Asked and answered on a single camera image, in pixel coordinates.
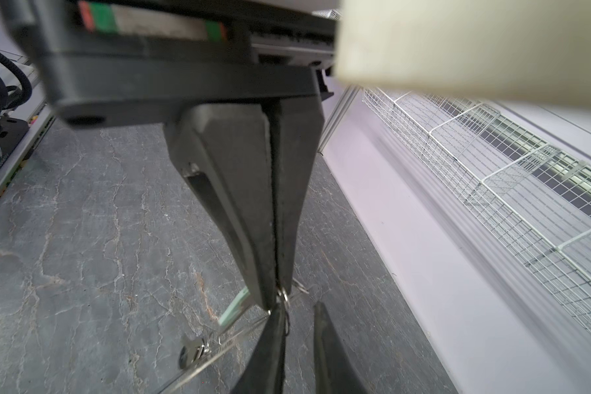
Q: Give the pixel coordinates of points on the grey perforated ring disc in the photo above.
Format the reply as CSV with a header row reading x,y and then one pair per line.
x,y
218,348

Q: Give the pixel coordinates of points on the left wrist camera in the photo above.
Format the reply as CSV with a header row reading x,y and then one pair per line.
x,y
530,51

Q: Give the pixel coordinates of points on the mint green key tag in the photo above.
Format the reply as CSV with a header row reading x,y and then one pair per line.
x,y
241,303

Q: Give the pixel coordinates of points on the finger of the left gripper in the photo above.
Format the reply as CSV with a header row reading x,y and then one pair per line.
x,y
221,150
296,125

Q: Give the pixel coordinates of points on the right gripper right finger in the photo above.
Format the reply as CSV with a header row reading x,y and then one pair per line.
x,y
333,370

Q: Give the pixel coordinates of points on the white wire shelf basket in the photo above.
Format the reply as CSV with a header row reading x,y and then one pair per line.
x,y
532,196

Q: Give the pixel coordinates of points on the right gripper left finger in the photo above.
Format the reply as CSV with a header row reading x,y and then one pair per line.
x,y
265,370

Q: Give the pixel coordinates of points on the aluminium mounting rail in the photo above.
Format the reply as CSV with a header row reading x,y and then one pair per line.
x,y
22,128

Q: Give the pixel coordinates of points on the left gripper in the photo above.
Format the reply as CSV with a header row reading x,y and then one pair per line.
x,y
123,63

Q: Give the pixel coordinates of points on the aluminium frame profile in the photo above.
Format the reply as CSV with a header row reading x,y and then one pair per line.
x,y
341,108

